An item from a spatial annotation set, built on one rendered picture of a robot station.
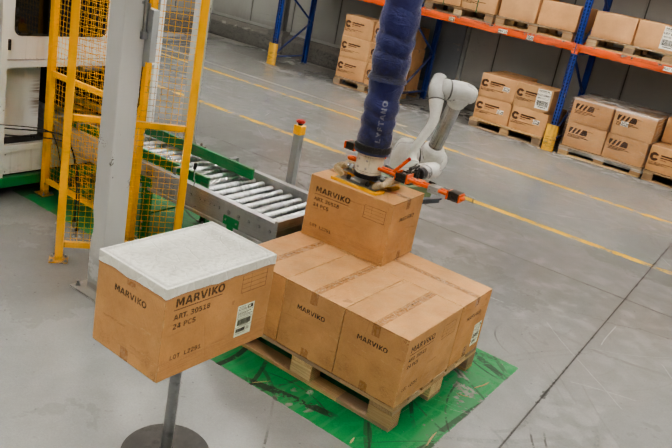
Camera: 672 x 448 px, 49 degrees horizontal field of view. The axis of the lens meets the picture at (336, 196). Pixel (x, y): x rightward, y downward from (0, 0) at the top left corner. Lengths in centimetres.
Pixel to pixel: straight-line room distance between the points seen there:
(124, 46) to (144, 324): 190
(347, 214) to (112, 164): 142
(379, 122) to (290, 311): 122
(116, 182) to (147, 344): 180
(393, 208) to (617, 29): 739
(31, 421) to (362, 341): 162
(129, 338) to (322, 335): 133
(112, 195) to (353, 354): 173
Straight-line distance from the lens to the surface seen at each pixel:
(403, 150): 514
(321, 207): 457
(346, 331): 391
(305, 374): 418
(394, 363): 381
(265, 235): 472
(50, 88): 608
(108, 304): 306
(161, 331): 284
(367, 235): 443
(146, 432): 369
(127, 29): 432
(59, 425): 377
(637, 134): 1118
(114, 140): 444
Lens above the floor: 229
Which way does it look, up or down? 19 degrees down
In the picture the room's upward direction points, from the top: 11 degrees clockwise
